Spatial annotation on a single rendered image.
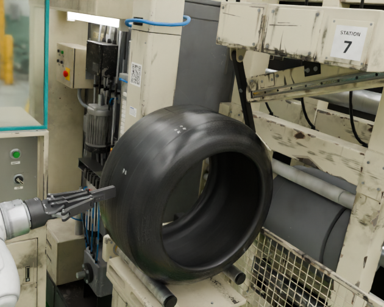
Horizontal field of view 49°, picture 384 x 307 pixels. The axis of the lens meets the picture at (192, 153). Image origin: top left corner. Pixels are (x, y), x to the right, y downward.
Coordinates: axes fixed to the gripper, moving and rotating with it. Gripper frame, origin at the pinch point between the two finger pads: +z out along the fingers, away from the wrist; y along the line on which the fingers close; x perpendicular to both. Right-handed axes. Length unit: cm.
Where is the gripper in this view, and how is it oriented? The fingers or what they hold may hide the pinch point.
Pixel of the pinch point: (102, 194)
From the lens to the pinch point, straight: 117.8
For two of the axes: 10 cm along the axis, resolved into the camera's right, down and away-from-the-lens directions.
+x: -0.1, 9.3, 3.8
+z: 8.2, -2.1, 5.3
